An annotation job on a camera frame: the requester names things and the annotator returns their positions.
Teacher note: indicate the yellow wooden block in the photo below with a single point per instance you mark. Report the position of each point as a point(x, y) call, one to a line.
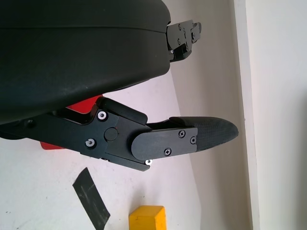
point(146, 219)

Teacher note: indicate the red wooden block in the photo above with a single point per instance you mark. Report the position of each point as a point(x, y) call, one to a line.
point(81, 106)

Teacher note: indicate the black tape strip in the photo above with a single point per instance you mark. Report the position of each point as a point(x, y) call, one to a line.
point(91, 201)

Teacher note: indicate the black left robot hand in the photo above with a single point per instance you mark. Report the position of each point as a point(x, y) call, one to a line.
point(72, 52)

